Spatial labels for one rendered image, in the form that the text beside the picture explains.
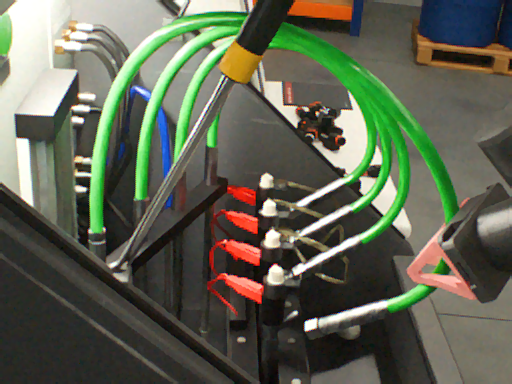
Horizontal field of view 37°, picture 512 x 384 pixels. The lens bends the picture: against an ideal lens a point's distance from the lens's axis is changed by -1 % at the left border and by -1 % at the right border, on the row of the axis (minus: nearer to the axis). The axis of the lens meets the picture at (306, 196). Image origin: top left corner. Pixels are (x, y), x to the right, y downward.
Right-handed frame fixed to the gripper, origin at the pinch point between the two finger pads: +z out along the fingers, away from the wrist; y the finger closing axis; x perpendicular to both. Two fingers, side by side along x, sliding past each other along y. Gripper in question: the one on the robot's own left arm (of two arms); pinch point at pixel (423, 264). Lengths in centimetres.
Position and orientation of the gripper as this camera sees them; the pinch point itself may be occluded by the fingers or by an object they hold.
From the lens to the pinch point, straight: 74.0
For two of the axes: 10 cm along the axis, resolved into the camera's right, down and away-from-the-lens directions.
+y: -5.6, 5.1, -6.5
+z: -5.9, 3.1, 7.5
